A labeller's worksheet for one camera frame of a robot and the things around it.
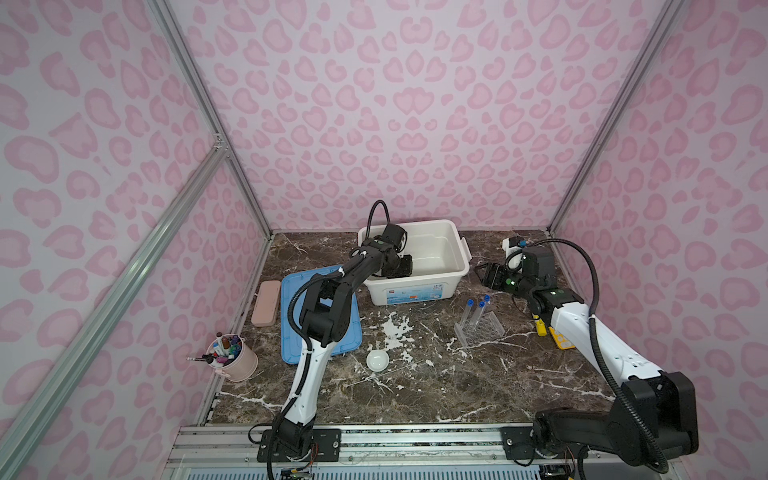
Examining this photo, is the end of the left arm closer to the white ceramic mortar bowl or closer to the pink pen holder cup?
the white ceramic mortar bowl

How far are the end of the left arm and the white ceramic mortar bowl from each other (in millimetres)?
235

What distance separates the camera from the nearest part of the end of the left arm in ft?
2.61

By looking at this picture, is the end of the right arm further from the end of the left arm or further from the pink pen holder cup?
the pink pen holder cup

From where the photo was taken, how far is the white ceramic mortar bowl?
0.86 m
